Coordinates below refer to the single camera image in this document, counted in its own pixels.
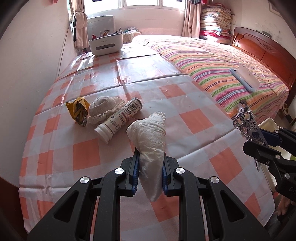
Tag pink window curtain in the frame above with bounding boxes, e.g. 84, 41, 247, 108
181, 1, 201, 38

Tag cream plastic trash bin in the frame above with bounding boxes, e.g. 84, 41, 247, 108
259, 118, 295, 192

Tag white storage caddy box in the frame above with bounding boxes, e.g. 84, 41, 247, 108
89, 33, 123, 56

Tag wooden red headboard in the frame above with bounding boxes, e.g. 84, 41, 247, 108
232, 27, 295, 89

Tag stacked folded quilts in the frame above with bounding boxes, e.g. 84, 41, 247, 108
199, 3, 233, 45

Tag white plastic bag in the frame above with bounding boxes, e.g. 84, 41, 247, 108
126, 112, 166, 202

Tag yellow snack wrapper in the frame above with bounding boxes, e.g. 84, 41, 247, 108
66, 97, 90, 126

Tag orange white checkered tablecloth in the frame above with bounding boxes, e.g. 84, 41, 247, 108
19, 46, 275, 231

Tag white air conditioner unit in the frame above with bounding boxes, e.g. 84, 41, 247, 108
87, 15, 115, 40

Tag silver printed foil wrapper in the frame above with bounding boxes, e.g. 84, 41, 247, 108
232, 99, 269, 172

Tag white tube bottle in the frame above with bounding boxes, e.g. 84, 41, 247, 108
95, 97, 142, 144

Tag striped colourful bedspread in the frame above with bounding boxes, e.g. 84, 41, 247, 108
132, 35, 290, 123

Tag white knitted cap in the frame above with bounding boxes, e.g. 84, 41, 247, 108
87, 96, 125, 126

